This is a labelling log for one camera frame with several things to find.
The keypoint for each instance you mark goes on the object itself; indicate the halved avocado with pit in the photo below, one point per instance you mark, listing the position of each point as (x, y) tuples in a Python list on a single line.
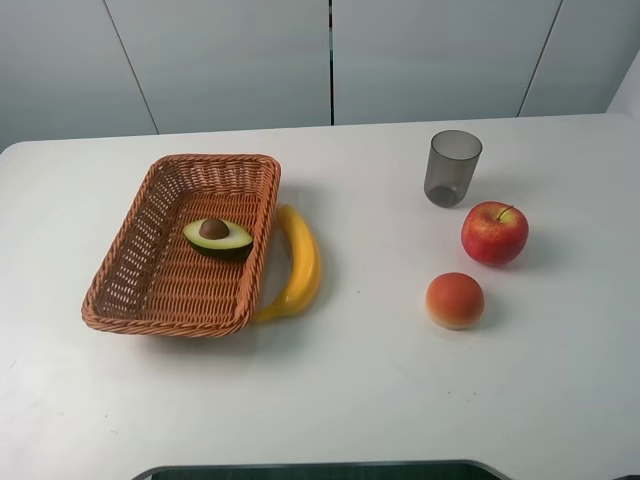
[(218, 238)]

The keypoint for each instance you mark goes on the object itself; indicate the brown wicker basket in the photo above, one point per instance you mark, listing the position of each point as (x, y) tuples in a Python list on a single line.
[(152, 282)]

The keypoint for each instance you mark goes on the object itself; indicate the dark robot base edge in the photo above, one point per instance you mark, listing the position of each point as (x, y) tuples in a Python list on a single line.
[(439, 469)]

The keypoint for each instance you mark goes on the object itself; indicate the round bread bun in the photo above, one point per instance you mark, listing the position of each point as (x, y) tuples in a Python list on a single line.
[(455, 301)]

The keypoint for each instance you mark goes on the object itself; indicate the yellow banana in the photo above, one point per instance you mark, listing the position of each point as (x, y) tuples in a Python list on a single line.
[(306, 273)]

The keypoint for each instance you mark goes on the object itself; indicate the red apple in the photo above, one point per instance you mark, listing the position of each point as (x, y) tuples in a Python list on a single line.
[(494, 233)]

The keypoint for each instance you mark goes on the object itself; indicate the grey translucent plastic cup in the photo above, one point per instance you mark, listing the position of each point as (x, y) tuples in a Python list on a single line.
[(452, 160)]

